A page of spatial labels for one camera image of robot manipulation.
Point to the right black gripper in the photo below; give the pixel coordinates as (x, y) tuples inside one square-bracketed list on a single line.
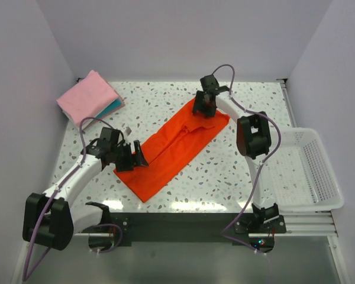
[(197, 106)]

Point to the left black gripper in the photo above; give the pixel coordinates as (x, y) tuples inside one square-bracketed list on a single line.
[(128, 165)]

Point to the orange t shirt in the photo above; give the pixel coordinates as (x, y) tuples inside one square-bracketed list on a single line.
[(170, 149)]

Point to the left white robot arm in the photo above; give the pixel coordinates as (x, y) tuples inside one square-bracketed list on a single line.
[(49, 219)]

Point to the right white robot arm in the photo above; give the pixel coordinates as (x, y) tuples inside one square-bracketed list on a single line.
[(253, 140)]

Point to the teal folded t shirt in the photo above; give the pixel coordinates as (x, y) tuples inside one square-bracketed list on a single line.
[(114, 106)]

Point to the white folded t shirt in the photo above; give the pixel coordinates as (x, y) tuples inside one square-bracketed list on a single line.
[(85, 124)]

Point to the pink folded t shirt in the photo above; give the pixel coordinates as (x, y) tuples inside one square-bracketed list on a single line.
[(88, 98)]

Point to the white plastic basket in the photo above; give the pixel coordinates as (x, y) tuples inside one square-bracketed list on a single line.
[(301, 175)]

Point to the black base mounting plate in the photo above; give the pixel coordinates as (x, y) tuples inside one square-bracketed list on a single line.
[(187, 228)]

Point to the aluminium frame rail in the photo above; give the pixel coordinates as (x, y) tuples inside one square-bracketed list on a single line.
[(309, 224)]

